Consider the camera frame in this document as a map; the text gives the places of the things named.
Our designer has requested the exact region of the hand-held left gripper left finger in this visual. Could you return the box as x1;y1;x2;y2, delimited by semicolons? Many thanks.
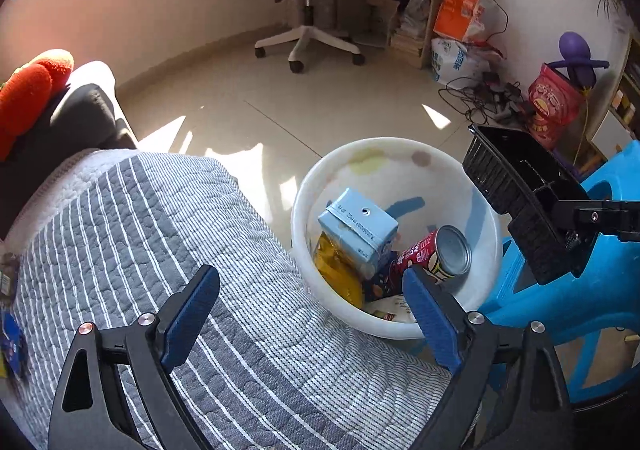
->
47;264;221;450

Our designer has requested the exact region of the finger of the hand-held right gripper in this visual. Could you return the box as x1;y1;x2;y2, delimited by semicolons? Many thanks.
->
552;197;640;251

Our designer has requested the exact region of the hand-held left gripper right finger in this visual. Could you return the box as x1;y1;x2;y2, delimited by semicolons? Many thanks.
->
401;264;576;450

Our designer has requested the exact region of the red drink can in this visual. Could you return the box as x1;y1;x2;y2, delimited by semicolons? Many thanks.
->
387;225;473;296

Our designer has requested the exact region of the yellow snack packet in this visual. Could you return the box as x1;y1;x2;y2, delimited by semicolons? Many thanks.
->
313;235;366;309

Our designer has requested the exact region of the black ribbed plastic tray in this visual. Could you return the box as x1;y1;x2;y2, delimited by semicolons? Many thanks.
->
461;124;608;286

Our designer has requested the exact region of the light blue milk carton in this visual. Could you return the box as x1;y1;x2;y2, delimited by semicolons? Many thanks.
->
317;187;399;279

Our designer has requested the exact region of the white plastic bin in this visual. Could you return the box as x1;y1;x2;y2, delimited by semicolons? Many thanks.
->
291;136;503;341

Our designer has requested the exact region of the white snack packet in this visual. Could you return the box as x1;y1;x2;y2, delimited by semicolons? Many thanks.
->
365;295;418;326

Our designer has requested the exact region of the white shelf unit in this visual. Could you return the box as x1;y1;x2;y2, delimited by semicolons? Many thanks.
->
587;30;640;161

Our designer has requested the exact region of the grey striped quilt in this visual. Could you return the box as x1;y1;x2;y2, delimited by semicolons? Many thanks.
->
0;61;481;450

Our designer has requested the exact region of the blue plastic stool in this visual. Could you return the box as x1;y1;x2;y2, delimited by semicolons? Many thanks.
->
480;140;640;403

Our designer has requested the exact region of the red snack bag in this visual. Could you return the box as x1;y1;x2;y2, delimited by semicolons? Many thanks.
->
527;62;586;151

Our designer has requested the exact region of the black power strip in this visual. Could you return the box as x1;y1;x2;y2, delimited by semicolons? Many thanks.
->
480;72;526;117

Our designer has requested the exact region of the purple balloon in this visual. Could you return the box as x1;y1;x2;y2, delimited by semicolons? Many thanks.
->
545;31;611;86

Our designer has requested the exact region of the dark blue snack packet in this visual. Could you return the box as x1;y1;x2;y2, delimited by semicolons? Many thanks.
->
0;310;28;381

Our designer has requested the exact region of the white printed plastic bag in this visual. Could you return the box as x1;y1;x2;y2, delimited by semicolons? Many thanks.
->
430;36;493;83

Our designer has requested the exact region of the dark grey cushion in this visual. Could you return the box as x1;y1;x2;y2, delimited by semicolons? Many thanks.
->
0;82;138;241

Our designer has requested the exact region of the orange cardboard box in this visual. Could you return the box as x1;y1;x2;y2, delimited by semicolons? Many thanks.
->
433;0;493;43

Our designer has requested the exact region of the stack of books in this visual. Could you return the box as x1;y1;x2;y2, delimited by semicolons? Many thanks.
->
390;27;426;63

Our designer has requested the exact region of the orange plush toy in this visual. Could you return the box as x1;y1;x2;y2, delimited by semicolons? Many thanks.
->
0;49;75;161

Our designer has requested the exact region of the white office chair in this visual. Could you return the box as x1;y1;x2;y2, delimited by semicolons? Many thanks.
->
239;0;376;74

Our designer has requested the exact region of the grey cabinet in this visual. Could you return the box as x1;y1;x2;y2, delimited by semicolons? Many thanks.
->
335;0;401;48

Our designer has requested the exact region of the black cable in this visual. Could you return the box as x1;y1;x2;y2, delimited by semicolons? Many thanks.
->
439;0;531;125

